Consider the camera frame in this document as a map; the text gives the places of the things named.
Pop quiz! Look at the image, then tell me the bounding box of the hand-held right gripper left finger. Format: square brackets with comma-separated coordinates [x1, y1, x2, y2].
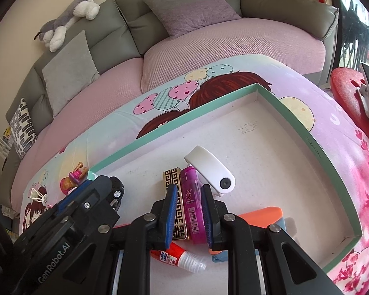
[111, 184, 179, 295]

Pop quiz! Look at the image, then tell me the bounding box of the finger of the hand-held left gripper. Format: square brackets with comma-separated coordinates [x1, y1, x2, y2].
[56, 179, 93, 213]
[80, 175, 121, 219]

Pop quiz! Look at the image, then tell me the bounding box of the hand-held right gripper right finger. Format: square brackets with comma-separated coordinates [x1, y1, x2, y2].
[201, 184, 351, 295]

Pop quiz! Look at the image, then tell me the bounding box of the black toy car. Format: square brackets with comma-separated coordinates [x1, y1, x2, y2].
[109, 177, 125, 211]

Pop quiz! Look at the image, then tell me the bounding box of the pink lighter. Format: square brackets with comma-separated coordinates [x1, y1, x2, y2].
[180, 165, 207, 245]

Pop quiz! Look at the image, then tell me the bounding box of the gold patterned lighter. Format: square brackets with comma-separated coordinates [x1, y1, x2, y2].
[163, 166, 188, 241]

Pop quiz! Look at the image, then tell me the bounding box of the red glue bottle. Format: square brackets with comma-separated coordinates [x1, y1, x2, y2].
[150, 242, 207, 273]

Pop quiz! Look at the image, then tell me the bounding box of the white oval plastic gadget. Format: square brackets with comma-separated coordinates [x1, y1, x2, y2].
[184, 146, 236, 197]

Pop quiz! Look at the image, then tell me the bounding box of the blue and orange toy block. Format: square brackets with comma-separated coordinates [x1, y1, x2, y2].
[209, 207, 287, 263]

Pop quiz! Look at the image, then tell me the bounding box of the shallow white tray green rim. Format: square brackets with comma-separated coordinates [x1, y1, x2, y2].
[88, 83, 364, 295]

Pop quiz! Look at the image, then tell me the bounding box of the small doll figure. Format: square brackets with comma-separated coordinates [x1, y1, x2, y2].
[60, 163, 88, 195]

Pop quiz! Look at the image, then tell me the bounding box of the white binder clip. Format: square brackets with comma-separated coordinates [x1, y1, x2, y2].
[29, 186, 47, 203]

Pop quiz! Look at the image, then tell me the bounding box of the black and white patterned cushion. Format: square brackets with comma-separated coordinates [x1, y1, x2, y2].
[9, 98, 37, 160]

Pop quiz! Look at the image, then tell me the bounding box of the stack of magazines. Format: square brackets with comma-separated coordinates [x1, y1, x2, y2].
[0, 126, 13, 160]

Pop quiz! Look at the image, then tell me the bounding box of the pink sofa seat cover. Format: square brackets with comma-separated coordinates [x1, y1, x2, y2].
[14, 58, 143, 203]
[140, 17, 326, 94]

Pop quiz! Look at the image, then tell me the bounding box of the grey cushion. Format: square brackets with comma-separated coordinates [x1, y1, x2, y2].
[41, 30, 100, 118]

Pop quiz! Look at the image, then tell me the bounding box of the printed blanket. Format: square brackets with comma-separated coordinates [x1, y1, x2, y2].
[18, 54, 369, 295]

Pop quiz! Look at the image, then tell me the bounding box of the grey husky plush toy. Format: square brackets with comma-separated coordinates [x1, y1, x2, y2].
[34, 0, 100, 53]

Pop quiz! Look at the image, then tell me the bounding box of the grey sofa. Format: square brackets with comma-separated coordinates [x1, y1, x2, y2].
[0, 0, 340, 209]

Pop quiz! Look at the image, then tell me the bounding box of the red plastic stool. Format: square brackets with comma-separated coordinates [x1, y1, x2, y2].
[330, 67, 369, 157]

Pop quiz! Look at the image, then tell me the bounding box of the purple cushion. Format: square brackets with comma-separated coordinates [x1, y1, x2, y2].
[140, 0, 243, 40]

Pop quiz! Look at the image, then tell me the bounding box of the black drying rack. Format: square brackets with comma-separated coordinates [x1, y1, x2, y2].
[338, 0, 369, 68]

